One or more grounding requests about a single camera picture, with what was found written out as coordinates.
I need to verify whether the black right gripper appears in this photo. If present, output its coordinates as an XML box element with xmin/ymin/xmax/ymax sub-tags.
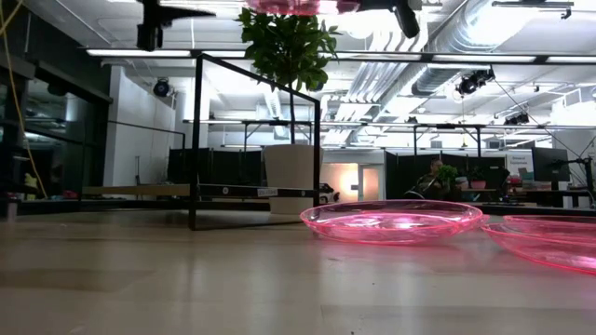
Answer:
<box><xmin>357</xmin><ymin>0</ymin><xmax>422</xmax><ymax>40</ymax></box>

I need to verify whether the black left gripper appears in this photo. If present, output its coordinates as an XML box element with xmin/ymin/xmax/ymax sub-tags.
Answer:
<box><xmin>135</xmin><ymin>0</ymin><xmax>217</xmax><ymax>52</ymax></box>

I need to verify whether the pink transparent plastic plate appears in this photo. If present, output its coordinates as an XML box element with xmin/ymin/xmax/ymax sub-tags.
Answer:
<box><xmin>481</xmin><ymin>213</ymin><xmax>596</xmax><ymax>275</ymax></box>
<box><xmin>245</xmin><ymin>0</ymin><xmax>360</xmax><ymax>18</ymax></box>
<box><xmin>299</xmin><ymin>198</ymin><xmax>491</xmax><ymax>247</ymax></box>

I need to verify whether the long ceiling light bar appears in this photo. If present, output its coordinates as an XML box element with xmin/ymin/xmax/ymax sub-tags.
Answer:
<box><xmin>85</xmin><ymin>47</ymin><xmax>596</xmax><ymax>65</ymax></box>

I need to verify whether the green leafy potted tree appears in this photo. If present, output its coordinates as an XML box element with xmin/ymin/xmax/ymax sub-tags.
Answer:
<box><xmin>236</xmin><ymin>7</ymin><xmax>342</xmax><ymax>146</ymax></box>

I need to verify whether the black track light cluster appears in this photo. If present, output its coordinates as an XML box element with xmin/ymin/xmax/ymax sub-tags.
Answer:
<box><xmin>454</xmin><ymin>68</ymin><xmax>496</xmax><ymax>97</ymax></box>

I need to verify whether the black small track light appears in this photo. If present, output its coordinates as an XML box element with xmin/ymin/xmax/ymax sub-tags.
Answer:
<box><xmin>504</xmin><ymin>112</ymin><xmax>531</xmax><ymax>127</ymax></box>

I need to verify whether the small green desk plant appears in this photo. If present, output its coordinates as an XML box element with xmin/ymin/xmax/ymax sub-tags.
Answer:
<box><xmin>437</xmin><ymin>164</ymin><xmax>460</xmax><ymax>188</ymax></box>

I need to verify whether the person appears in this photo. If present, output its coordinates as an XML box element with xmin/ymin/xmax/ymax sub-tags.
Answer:
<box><xmin>415</xmin><ymin>158</ymin><xmax>449</xmax><ymax>201</ymax></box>

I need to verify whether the white round plant pot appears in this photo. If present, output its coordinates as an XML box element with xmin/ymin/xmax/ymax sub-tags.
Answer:
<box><xmin>262</xmin><ymin>142</ymin><xmax>324</xmax><ymax>216</ymax></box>

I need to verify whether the white and black small device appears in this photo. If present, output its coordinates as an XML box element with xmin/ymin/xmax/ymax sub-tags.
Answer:
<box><xmin>318</xmin><ymin>181</ymin><xmax>342</xmax><ymax>205</ymax></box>

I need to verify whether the black computer monitor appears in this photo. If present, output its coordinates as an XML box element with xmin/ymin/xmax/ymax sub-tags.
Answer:
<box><xmin>531</xmin><ymin>146</ymin><xmax>572</xmax><ymax>183</ymax></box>

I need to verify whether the silver ceiling air duct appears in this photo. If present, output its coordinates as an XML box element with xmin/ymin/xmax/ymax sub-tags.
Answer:
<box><xmin>411</xmin><ymin>0</ymin><xmax>530</xmax><ymax>98</ymax></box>

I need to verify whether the black metal shelf frame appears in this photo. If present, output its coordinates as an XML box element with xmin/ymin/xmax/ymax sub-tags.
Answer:
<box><xmin>79</xmin><ymin>52</ymin><xmax>323</xmax><ymax>233</ymax></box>

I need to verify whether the yellow hanging cable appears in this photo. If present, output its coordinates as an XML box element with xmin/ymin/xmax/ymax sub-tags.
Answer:
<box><xmin>0</xmin><ymin>0</ymin><xmax>48</xmax><ymax>200</ymax></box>

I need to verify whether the white wall sign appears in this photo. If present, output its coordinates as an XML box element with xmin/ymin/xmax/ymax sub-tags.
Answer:
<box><xmin>506</xmin><ymin>153</ymin><xmax>535</xmax><ymax>178</ymax></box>

